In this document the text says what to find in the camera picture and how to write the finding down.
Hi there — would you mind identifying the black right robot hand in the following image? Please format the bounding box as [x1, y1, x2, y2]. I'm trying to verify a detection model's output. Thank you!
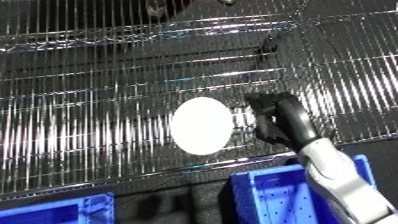
[241, 91, 324, 154]

